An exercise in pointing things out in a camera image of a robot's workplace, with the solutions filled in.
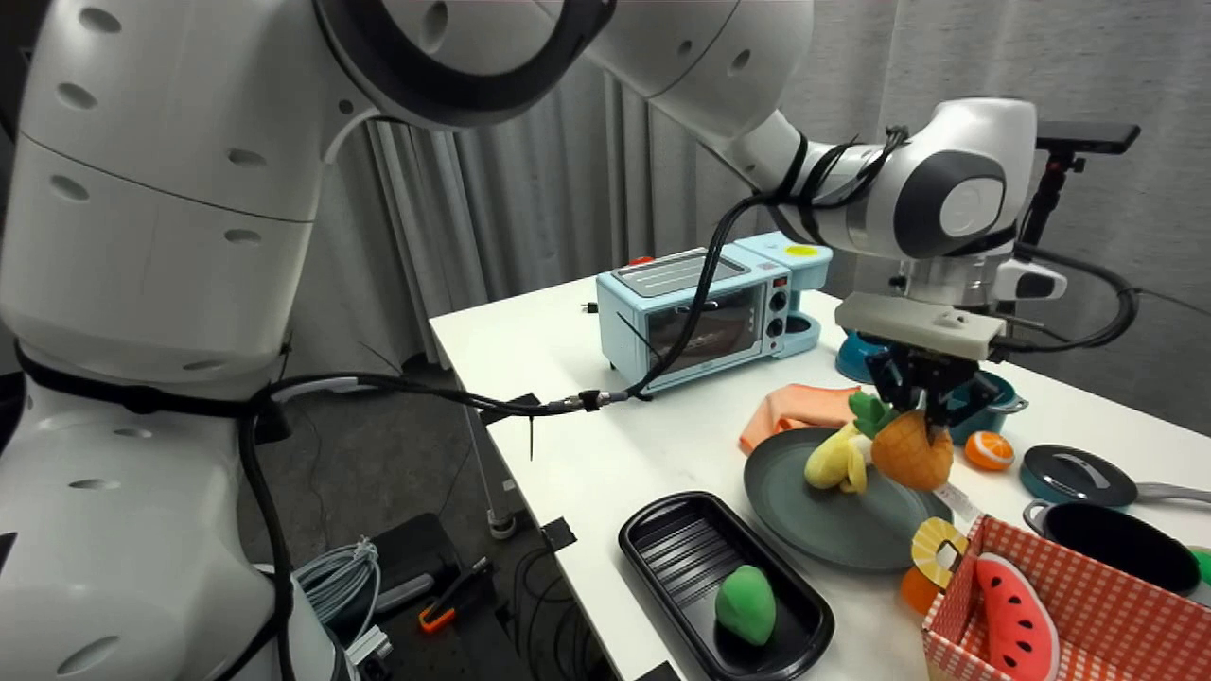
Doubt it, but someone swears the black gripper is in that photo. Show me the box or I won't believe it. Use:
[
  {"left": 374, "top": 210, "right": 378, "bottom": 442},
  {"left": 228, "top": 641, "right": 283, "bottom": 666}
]
[{"left": 864, "top": 336, "right": 1001, "bottom": 447}]

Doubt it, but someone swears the plush toy pineapple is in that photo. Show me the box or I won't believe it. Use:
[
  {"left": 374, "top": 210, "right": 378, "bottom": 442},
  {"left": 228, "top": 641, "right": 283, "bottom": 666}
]
[{"left": 843, "top": 388, "right": 961, "bottom": 497}]

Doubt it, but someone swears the small orange plush fruit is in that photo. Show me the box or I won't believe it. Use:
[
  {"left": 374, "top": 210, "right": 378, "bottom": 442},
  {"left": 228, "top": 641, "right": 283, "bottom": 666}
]
[{"left": 898, "top": 564, "right": 947, "bottom": 620}]

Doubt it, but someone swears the black rectangular plastic tray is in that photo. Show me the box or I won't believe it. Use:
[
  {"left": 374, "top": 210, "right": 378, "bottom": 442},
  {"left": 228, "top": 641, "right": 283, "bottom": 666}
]
[{"left": 614, "top": 488, "right": 841, "bottom": 681}]

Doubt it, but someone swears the red checkered fruit basket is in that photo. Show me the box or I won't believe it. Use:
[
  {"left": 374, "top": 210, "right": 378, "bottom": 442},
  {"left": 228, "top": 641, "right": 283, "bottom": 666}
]
[{"left": 920, "top": 511, "right": 1211, "bottom": 681}]

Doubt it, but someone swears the yellow plush banana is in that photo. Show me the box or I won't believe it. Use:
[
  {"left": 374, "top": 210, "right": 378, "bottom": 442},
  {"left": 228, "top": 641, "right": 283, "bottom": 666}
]
[{"left": 803, "top": 420, "right": 876, "bottom": 501}]

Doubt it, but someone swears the salmon orange cloth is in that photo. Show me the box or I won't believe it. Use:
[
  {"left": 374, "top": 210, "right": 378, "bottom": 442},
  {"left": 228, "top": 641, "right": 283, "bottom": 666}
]
[{"left": 739, "top": 381, "right": 864, "bottom": 457}]

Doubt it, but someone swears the round grey plate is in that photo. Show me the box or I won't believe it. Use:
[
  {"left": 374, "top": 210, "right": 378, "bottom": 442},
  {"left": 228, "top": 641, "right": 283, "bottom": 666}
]
[{"left": 741, "top": 425, "right": 958, "bottom": 580}]

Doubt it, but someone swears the plush watermelon slice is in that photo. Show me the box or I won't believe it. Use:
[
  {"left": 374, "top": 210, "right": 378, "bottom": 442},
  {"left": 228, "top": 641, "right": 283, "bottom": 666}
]
[{"left": 968, "top": 548, "right": 1068, "bottom": 681}]

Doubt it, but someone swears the light blue toy oven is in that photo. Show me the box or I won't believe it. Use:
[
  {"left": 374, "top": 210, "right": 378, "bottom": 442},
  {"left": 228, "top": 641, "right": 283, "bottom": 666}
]
[{"left": 591, "top": 230, "right": 837, "bottom": 398}]

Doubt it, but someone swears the black frying pan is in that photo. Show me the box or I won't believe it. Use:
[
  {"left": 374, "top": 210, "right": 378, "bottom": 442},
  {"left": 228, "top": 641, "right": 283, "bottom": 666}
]
[{"left": 1039, "top": 486, "right": 1211, "bottom": 598}]

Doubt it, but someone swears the green plush pear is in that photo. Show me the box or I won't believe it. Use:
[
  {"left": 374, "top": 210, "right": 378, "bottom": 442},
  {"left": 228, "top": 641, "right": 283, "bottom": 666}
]
[{"left": 712, "top": 560, "right": 778, "bottom": 650}]

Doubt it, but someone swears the black tape strip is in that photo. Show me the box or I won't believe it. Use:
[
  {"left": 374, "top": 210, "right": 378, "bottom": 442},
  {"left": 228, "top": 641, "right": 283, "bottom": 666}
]
[{"left": 536, "top": 514, "right": 583, "bottom": 555}]

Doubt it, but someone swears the grey wrist camera block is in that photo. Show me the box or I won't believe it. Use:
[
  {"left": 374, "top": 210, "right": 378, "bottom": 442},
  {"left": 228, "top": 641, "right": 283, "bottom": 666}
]
[{"left": 833, "top": 287, "right": 1014, "bottom": 367}]

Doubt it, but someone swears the yellow plush pineapple ring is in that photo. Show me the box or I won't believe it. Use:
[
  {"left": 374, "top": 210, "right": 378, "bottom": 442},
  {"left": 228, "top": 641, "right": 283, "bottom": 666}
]
[{"left": 908, "top": 514, "right": 971, "bottom": 592}]

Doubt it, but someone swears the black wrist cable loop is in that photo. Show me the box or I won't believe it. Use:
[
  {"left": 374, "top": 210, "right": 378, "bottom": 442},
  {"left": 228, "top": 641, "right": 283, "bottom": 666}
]
[{"left": 997, "top": 241, "right": 1144, "bottom": 360}]

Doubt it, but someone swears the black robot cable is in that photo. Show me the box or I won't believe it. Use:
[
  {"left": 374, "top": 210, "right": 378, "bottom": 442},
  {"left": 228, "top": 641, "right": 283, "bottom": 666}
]
[{"left": 234, "top": 126, "right": 911, "bottom": 486}]

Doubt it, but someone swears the black camera on stand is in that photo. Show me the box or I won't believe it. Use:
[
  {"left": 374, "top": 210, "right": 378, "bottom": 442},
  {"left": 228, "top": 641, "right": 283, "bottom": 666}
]
[{"left": 1019, "top": 118, "right": 1147, "bottom": 263}]

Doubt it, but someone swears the orange handled tool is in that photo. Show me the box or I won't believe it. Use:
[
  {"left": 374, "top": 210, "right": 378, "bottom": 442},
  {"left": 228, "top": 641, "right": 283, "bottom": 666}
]
[{"left": 417, "top": 551, "right": 496, "bottom": 641}]

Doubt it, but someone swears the bundle of pale cables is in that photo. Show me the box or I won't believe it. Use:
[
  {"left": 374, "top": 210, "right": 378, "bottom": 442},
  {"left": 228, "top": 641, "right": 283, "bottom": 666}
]
[{"left": 291, "top": 533, "right": 398, "bottom": 675}]

